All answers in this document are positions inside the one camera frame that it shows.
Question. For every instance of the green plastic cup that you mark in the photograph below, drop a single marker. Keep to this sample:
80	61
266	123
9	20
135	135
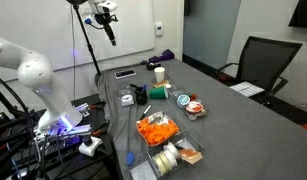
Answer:
159	93

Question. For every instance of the white papers on chair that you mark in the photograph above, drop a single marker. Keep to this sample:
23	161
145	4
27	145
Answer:
247	89

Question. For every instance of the brown white eraser block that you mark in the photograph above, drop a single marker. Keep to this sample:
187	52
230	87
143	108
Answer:
162	83

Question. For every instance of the teal ribbon spool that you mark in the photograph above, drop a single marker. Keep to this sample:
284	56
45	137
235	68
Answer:
183	100

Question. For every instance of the clear tray with spools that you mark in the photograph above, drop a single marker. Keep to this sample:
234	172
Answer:
144	167

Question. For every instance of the red white ribbon spool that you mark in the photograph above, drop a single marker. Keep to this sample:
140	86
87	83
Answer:
194	107

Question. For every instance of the white wall thermostat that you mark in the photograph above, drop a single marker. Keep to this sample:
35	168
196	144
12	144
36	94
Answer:
159	28

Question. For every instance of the white emergency stop button box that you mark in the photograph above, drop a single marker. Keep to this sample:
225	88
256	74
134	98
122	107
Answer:
89	145

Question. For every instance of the red gift bow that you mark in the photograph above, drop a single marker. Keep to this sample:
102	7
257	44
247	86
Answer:
193	96

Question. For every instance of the clear plastic tray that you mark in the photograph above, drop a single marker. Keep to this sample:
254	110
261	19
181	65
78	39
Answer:
178	90

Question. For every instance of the black pen holder cup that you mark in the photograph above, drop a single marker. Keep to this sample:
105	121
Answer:
141	96

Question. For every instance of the white paper cup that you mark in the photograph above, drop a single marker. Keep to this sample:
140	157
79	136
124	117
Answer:
159	73

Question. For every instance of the orange bag of tissue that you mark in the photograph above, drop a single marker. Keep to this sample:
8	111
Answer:
156	128

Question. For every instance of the black office chair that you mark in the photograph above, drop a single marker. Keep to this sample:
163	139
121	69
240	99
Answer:
261	63

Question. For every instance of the wall mounted black television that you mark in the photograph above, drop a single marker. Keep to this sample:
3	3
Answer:
299	17

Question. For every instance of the clear case with white disc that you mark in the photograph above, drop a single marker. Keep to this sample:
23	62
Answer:
126	97

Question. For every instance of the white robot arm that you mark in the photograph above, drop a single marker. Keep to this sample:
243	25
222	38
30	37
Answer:
35	72

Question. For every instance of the purple folded umbrella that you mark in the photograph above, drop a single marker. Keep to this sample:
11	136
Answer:
166	55

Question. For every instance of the cream ribbon spool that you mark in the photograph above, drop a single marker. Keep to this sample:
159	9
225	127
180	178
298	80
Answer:
162	163

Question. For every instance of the grey table cloth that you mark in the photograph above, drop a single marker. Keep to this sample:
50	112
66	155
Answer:
241	139

